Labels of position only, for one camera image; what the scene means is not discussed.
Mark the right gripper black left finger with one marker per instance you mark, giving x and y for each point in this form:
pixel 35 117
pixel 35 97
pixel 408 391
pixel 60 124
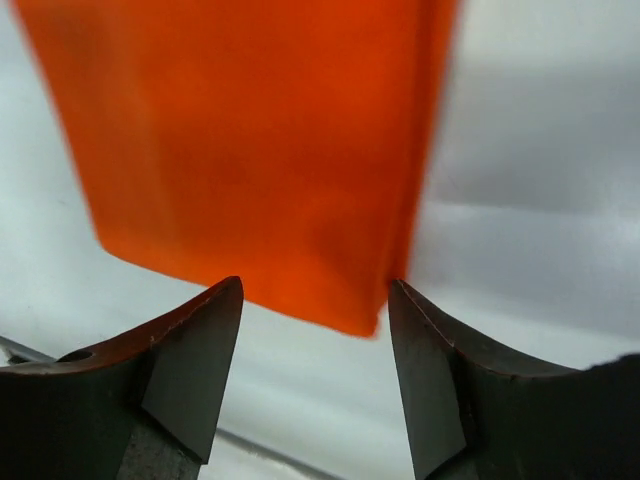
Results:
pixel 142 405

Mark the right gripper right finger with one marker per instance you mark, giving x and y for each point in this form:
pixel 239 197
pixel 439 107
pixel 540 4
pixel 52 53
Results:
pixel 475 408

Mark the orange t-shirt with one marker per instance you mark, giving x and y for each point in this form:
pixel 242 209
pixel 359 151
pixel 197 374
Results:
pixel 284 142

